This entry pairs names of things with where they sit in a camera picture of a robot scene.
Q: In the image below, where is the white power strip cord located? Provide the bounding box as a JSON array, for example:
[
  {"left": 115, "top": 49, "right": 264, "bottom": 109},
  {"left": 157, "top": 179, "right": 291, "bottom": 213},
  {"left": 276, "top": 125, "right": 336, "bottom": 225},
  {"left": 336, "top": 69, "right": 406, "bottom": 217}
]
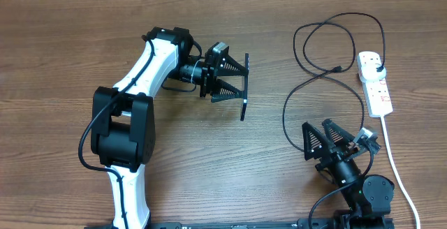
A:
[{"left": 379, "top": 115, "right": 422, "bottom": 229}]

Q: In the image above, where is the white power strip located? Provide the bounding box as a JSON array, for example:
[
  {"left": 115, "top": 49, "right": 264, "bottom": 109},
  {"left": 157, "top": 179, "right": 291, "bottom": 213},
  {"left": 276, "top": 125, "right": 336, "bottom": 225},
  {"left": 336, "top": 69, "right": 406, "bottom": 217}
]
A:
[{"left": 356, "top": 51, "right": 393, "bottom": 117}]

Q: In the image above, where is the Samsung Galaxy smartphone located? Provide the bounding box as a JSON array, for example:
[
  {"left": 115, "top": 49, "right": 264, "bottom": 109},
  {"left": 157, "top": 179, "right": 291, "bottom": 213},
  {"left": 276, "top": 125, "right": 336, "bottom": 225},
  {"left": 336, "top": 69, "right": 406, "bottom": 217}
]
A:
[{"left": 240, "top": 98, "right": 248, "bottom": 121}]

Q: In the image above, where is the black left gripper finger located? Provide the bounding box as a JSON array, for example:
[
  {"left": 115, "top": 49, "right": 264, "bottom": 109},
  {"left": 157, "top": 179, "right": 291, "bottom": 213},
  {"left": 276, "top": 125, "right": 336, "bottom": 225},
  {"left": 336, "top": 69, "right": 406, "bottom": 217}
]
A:
[
  {"left": 218, "top": 54, "right": 249, "bottom": 77},
  {"left": 211, "top": 76, "right": 249, "bottom": 103}
]

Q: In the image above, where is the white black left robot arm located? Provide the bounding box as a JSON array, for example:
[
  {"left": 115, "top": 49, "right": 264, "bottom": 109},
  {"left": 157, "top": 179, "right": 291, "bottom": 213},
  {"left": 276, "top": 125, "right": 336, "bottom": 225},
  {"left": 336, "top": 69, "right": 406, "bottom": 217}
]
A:
[{"left": 86, "top": 27, "right": 249, "bottom": 228}]

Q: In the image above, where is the white charger plug adapter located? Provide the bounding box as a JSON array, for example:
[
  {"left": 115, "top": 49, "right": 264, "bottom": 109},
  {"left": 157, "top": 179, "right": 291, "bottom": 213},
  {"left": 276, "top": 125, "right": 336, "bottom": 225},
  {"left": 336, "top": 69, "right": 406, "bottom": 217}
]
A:
[{"left": 358, "top": 64, "right": 387, "bottom": 83}]

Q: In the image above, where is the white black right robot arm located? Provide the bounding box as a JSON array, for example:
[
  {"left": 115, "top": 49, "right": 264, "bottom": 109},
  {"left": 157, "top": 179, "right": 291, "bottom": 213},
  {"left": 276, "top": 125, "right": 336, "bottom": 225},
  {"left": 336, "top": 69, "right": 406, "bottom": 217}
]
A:
[{"left": 297, "top": 119, "right": 395, "bottom": 229}]

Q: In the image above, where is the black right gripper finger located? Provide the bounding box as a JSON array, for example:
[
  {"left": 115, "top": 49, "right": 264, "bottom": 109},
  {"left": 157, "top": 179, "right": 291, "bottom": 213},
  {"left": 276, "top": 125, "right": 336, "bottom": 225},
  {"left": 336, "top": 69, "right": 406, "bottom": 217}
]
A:
[
  {"left": 302, "top": 122, "right": 330, "bottom": 161},
  {"left": 322, "top": 119, "right": 355, "bottom": 147}
]

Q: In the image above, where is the black charger cable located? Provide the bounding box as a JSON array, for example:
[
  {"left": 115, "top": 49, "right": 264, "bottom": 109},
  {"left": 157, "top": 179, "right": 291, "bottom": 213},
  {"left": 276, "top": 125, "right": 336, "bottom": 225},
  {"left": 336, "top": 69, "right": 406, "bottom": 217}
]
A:
[{"left": 281, "top": 12, "right": 387, "bottom": 153}]

